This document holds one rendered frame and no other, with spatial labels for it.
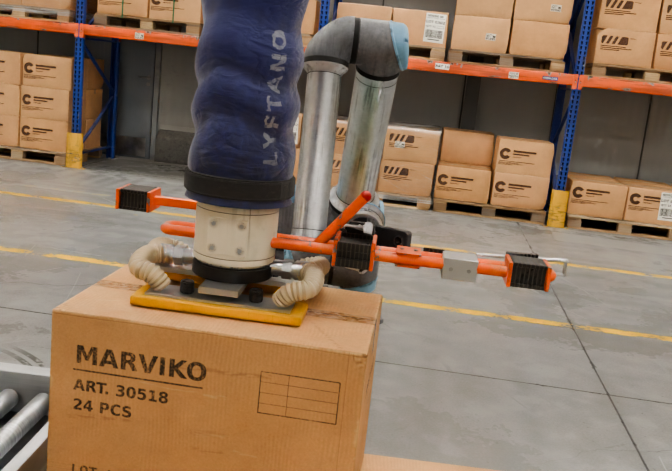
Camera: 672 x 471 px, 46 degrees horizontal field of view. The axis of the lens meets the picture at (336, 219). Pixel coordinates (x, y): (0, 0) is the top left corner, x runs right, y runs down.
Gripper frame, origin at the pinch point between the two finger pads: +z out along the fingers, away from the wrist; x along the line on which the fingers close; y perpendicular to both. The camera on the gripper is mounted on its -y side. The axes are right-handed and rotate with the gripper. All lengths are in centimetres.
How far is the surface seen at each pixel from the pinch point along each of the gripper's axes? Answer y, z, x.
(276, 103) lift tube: 20.0, 7.8, 28.5
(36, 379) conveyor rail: 81, -25, -50
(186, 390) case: 29.7, 22.3, -25.5
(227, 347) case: 22.6, 22.5, -15.9
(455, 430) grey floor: -40, -156, -108
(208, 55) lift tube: 34, 9, 36
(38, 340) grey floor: 159, -191, -108
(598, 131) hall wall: -232, -827, -9
